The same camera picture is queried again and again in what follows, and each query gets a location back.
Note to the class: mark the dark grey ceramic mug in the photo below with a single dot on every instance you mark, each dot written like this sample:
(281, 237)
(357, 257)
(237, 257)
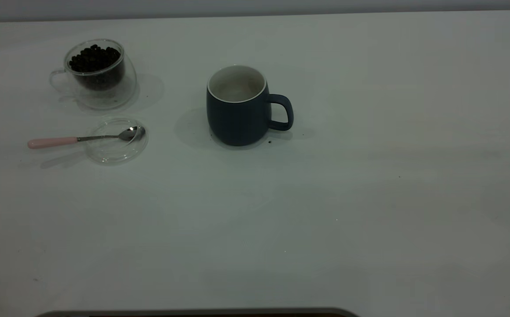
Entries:
(235, 123)

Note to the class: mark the clear glass lid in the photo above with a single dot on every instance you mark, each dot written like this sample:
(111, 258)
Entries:
(116, 155)

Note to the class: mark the dark coffee beans pile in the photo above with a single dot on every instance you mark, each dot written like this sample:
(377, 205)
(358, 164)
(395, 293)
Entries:
(94, 59)

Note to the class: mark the clear double wall glass cup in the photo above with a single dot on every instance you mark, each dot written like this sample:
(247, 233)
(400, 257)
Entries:
(105, 99)

